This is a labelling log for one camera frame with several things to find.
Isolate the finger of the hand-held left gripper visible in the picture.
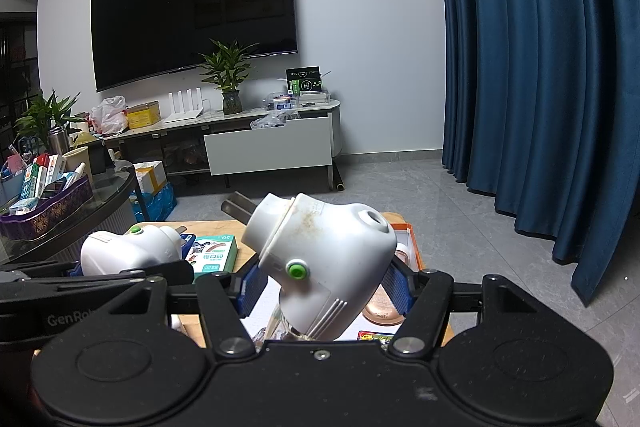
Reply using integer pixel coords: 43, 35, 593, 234
117, 259, 196, 286
0, 259, 83, 282

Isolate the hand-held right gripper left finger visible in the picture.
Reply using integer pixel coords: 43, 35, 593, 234
102, 264, 268, 356

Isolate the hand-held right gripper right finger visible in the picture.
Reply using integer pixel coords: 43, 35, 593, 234
382, 257, 541, 356

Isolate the rose gold cosmetic tube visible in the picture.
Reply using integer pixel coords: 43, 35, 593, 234
362, 243, 413, 325

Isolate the green white bandage box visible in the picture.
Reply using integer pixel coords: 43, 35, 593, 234
186, 234, 238, 275

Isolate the white mosquito repellent heater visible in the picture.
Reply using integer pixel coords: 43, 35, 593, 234
80, 224, 183, 278

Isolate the orange white cardboard box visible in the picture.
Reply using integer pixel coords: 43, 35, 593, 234
240, 222, 426, 343

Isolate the white mosquito heater with bottle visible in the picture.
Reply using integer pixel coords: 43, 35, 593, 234
221, 193, 397, 342

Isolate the purple patterned tray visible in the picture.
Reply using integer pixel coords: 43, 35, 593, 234
0, 174, 95, 241

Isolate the blue plastic bag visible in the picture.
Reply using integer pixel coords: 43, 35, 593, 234
131, 182, 178, 223

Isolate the dark glass coffee table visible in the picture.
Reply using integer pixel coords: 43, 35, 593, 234
0, 167, 138, 265

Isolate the pile of toiletry boxes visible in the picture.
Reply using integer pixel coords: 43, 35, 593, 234
0, 152, 91, 215

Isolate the beige cup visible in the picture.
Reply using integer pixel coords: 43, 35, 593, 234
62, 147, 91, 180

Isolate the small black box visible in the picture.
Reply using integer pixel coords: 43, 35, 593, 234
87, 139, 115, 175

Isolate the white TV cabinet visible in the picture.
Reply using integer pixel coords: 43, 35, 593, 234
100, 99, 342, 192

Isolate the potted plant in metal cup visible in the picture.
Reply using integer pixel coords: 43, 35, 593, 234
14, 89, 88, 158

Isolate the white plastic bag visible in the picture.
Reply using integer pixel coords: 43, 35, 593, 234
90, 96, 129, 135

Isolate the yellow box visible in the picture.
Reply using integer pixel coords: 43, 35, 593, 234
126, 101, 162, 130

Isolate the white router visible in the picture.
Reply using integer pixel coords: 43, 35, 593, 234
165, 89, 205, 124

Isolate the clear bag of small items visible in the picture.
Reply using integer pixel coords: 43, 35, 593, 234
250, 112, 301, 131

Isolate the clear plastic organizer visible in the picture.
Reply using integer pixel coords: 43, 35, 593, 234
267, 89, 332, 112

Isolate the dark cabinet door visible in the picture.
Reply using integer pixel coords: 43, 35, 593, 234
0, 19, 41, 132

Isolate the potted plant in dark vase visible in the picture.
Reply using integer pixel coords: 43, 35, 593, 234
197, 38, 258, 116

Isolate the green black box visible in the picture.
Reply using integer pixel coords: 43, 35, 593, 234
286, 66, 323, 94

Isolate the blue curtain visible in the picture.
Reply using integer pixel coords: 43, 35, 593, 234
432, 0, 640, 308

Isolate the black wall television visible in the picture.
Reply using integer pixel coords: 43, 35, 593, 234
90, 0, 299, 94

